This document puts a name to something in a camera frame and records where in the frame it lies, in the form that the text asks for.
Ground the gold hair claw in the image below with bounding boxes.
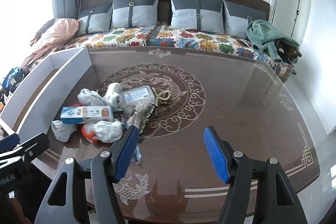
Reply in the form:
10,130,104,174
154,90,172,109

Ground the green cloth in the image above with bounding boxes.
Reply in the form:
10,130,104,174
246,20,301,62

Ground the blue patterned cloth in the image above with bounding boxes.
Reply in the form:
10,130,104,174
1,68,25,94

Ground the pink blanket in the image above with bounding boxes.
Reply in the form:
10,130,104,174
22,18,82,67

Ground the grey two-tone pillow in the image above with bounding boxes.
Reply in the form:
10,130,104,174
223,0,265,39
112,0,161,28
169,0,225,35
78,1,113,36

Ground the light grey dotted sock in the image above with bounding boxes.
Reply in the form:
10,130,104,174
93,120,124,142

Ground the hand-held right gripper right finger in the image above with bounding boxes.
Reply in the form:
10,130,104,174
203,126,307,224

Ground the white and blue toothpaste box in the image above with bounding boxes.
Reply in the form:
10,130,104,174
60,105,114,125

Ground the white door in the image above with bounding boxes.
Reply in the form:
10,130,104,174
272,0,310,39

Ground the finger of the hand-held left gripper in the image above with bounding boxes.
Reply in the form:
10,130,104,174
0,133,21,153
16,133,50,161

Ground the white container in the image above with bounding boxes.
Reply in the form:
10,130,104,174
0,47,92,136

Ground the small clear plastic wrapper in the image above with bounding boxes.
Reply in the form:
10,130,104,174
133,145,143,163

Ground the clear plastic packet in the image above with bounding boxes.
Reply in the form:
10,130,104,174
121,86,155,106

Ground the dark brown bag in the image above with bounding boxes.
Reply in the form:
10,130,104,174
274,39,302,64

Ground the sequined bow hair clip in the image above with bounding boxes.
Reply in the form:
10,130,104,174
126,102,156,135

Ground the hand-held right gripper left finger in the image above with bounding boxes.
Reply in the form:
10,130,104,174
34,126,139,224

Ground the floral sofa cover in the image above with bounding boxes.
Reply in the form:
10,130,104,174
63,26,158,50
146,25,296,83

